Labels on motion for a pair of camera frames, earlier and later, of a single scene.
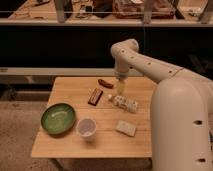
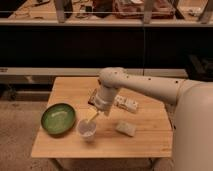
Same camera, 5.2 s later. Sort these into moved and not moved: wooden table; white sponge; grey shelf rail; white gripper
Moved: white gripper
Not moved: white sponge; grey shelf rail; wooden table
